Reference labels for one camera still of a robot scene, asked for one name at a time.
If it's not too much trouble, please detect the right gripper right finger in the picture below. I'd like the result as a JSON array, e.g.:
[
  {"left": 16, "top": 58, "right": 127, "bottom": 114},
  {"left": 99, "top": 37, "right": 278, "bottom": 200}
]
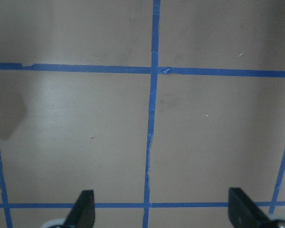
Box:
[{"left": 228, "top": 188, "right": 276, "bottom": 228}]

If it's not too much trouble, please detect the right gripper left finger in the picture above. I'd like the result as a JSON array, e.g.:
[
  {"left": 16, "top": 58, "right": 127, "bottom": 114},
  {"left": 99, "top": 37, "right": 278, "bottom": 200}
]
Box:
[{"left": 63, "top": 190, "right": 95, "bottom": 228}]

